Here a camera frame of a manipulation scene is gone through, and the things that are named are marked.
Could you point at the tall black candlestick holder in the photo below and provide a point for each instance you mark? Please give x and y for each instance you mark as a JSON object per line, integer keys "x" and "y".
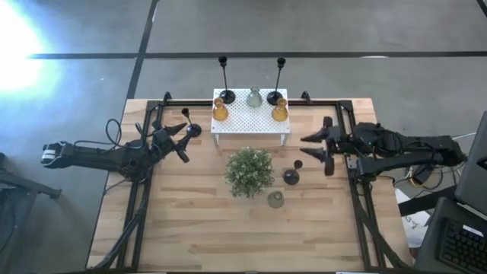
{"x": 274, "y": 98}
{"x": 227, "y": 97}

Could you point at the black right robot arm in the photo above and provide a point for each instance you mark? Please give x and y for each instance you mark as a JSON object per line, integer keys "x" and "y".
{"x": 399, "y": 144}

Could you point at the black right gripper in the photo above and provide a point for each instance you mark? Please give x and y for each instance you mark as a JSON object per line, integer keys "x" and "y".
{"x": 336, "y": 141}

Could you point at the short black candlestick holder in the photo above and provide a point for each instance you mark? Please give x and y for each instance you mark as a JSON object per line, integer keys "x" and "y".
{"x": 291, "y": 177}
{"x": 194, "y": 130}

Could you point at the green artificial plant black pot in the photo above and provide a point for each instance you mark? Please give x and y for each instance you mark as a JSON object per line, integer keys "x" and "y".
{"x": 249, "y": 171}

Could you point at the dark grey laptop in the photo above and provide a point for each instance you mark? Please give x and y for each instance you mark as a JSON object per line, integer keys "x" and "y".
{"x": 456, "y": 243}

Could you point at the black metal stand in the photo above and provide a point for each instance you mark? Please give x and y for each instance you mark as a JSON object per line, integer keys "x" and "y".
{"x": 34, "y": 185}

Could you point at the green glass candle holder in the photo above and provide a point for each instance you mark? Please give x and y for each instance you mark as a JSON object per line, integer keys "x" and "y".
{"x": 275, "y": 199}

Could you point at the white paper sheet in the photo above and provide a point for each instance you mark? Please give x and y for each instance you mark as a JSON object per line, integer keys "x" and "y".
{"x": 414, "y": 224}

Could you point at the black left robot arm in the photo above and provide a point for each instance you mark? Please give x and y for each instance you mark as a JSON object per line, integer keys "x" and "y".
{"x": 95, "y": 156}

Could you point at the white perforated metal shelf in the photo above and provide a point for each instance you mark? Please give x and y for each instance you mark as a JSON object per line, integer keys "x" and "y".
{"x": 247, "y": 122}

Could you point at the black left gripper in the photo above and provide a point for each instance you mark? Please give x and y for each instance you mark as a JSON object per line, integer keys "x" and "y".
{"x": 163, "y": 139}

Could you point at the clear grey glass candle holder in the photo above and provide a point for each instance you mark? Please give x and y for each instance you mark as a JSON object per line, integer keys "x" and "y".
{"x": 254, "y": 99}

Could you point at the black table frame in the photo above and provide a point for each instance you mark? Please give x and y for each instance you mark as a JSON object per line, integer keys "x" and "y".
{"x": 182, "y": 102}

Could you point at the amber glass candle holder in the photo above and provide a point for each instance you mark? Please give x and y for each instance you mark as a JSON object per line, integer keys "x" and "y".
{"x": 220, "y": 113}
{"x": 280, "y": 113}

